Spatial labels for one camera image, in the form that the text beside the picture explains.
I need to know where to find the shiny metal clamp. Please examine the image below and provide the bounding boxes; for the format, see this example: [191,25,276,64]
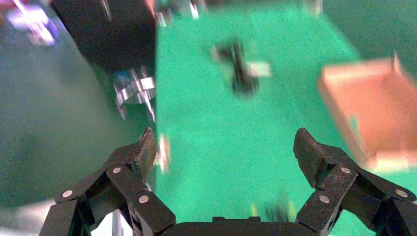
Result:
[113,66,156,122]

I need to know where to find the thick black power cable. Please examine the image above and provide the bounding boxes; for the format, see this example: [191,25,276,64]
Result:
[213,38,262,96]

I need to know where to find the open cardboard box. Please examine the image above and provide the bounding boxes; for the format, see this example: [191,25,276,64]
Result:
[317,54,417,173]

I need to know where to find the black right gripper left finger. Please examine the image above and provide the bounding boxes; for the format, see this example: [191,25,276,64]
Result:
[39,127,177,236]

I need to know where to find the green table cloth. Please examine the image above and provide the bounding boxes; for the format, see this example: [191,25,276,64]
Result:
[155,0,417,236]

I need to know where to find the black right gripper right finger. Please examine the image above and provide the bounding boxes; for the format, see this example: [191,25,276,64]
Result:
[293,127,417,236]

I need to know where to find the black robot chest housing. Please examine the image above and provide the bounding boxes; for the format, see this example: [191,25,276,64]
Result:
[51,0,158,73]

